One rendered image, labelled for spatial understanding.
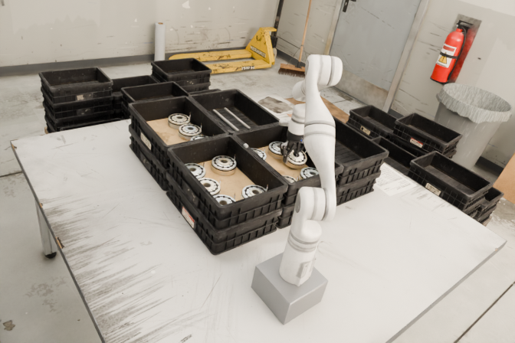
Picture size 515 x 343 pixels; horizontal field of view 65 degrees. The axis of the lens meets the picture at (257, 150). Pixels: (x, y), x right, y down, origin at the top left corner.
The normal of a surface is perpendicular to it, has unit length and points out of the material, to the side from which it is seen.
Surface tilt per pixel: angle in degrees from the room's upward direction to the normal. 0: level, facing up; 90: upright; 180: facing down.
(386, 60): 90
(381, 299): 0
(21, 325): 0
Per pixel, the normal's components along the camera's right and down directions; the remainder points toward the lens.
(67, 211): 0.15, -0.84
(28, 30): 0.61, 0.49
